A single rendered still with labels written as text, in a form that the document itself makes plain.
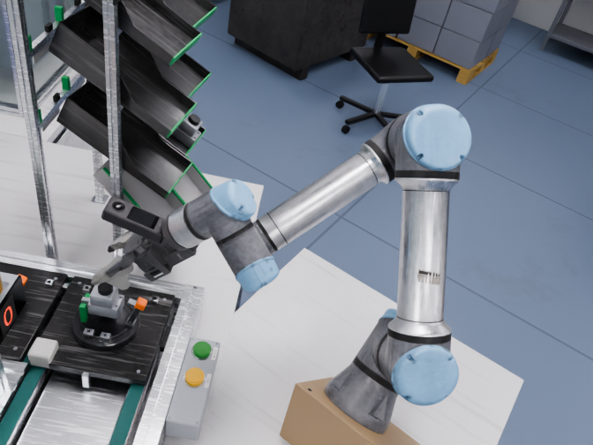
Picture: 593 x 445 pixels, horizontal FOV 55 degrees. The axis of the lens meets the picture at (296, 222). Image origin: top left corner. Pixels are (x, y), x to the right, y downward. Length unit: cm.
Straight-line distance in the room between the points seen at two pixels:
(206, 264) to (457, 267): 187
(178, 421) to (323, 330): 49
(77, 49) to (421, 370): 87
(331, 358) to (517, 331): 171
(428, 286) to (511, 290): 222
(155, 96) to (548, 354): 232
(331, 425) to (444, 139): 58
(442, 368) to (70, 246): 105
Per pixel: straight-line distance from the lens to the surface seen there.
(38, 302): 140
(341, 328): 154
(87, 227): 172
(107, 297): 124
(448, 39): 515
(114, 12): 110
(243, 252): 98
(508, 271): 335
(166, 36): 119
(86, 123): 129
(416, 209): 103
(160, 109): 125
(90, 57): 120
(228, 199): 96
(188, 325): 134
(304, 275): 163
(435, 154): 100
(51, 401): 131
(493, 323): 302
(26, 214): 178
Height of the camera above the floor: 202
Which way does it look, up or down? 40 degrees down
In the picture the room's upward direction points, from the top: 13 degrees clockwise
